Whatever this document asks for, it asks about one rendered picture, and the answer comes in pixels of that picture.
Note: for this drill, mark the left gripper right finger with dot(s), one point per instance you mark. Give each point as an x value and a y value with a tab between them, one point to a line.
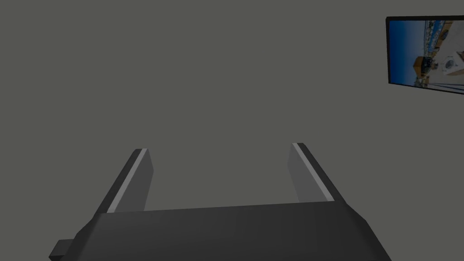
310	177

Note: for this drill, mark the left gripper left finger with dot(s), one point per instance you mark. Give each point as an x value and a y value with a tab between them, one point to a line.
131	185

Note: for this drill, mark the black framed blue wall picture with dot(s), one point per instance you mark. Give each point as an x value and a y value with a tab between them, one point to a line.
424	54

